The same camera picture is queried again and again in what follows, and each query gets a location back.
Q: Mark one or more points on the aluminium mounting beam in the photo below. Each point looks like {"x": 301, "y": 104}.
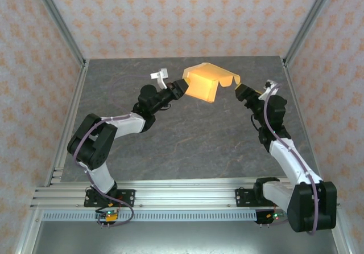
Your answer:
{"x": 185, "y": 194}

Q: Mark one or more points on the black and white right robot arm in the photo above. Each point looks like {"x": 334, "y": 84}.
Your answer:
{"x": 301, "y": 208}

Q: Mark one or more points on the yellow connector circuit board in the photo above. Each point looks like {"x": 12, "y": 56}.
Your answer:
{"x": 109, "y": 215}

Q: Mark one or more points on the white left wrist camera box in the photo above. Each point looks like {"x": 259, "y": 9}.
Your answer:
{"x": 163, "y": 73}

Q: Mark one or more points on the aluminium frame post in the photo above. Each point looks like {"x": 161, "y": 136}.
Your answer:
{"x": 310, "y": 17}
{"x": 58, "y": 17}

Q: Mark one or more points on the tan cardboard paper box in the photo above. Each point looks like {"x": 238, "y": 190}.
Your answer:
{"x": 204, "y": 86}

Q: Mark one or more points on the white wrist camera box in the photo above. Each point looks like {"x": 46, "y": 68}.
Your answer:
{"x": 268, "y": 84}
{"x": 163, "y": 73}

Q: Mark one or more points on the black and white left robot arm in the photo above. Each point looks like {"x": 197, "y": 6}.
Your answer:
{"x": 91, "y": 143}

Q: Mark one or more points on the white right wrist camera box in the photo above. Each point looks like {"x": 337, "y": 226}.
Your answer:
{"x": 268, "y": 84}

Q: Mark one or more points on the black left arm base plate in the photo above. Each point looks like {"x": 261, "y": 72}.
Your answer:
{"x": 126, "y": 198}

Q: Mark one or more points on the grey metal sheet panel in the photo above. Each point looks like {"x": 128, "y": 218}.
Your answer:
{"x": 185, "y": 239}

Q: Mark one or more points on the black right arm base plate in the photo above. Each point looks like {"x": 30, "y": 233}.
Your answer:
{"x": 243, "y": 198}

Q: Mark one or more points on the aluminium frame leg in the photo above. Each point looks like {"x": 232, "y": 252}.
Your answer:
{"x": 341, "y": 237}
{"x": 28, "y": 231}

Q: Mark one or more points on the aluminium table side rail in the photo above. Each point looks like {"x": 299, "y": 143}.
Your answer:
{"x": 78, "y": 89}
{"x": 293, "y": 89}

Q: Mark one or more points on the green-lit connector circuit board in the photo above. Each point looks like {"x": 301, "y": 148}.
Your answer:
{"x": 276, "y": 216}

